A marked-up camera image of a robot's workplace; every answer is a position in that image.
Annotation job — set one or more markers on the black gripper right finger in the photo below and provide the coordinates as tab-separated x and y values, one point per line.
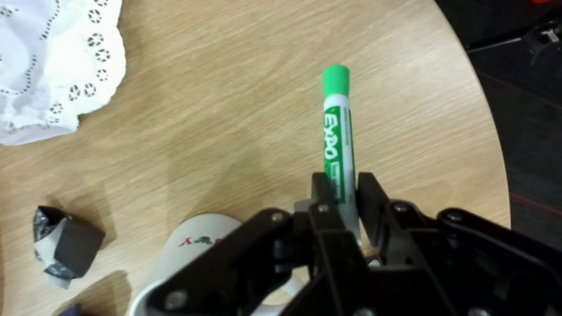
445	270

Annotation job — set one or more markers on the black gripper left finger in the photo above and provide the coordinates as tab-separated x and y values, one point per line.
292	270

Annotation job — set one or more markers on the green Expo marker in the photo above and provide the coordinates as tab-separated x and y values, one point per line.
338	117

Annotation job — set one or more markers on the white printed ceramic mug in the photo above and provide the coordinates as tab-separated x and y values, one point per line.
199	242

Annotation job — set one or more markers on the small black grey packet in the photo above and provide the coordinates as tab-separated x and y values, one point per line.
73	249

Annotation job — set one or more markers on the white lace doily cloth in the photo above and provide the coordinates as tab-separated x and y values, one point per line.
46	71

